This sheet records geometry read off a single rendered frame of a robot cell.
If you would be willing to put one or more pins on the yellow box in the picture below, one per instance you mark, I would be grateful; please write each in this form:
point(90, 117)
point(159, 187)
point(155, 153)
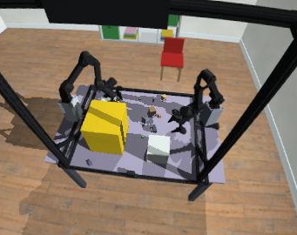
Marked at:
point(105, 127)

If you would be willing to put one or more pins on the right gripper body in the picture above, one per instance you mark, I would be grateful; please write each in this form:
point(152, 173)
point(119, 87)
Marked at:
point(181, 129)

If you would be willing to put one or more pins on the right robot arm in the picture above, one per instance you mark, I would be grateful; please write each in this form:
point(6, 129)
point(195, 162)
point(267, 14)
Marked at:
point(198, 105)

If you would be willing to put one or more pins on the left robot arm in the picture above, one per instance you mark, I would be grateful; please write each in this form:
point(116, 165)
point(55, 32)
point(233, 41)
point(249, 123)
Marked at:
point(84, 60)

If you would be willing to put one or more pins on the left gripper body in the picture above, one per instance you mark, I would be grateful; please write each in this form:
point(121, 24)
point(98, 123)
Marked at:
point(113, 94)

